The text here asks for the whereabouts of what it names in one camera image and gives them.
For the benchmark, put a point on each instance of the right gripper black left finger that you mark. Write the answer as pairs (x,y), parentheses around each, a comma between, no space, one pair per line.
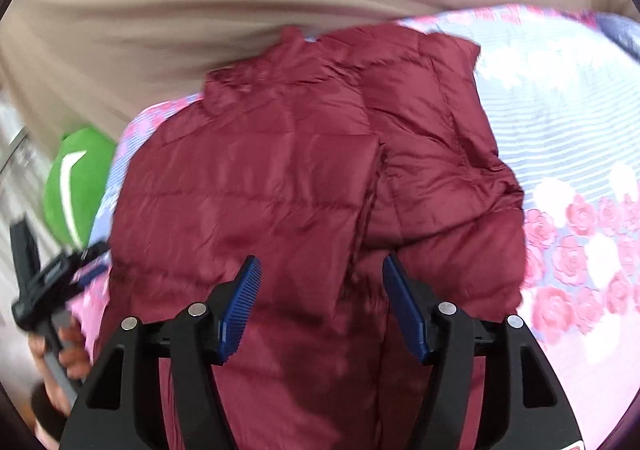
(121,404)

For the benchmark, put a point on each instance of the maroon quilted down jacket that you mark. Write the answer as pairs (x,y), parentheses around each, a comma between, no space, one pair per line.
(320,158)

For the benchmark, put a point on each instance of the person's left hand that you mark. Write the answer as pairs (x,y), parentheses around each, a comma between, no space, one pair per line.
(74,358)

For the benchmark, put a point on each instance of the green round plush pillow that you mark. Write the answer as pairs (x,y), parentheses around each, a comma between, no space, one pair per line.
(76,184)

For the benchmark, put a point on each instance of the silver satin curtain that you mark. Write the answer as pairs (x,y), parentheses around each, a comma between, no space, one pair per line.
(23,173)

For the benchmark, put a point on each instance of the pink floral bed sheet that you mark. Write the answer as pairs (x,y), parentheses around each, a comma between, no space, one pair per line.
(561,92)

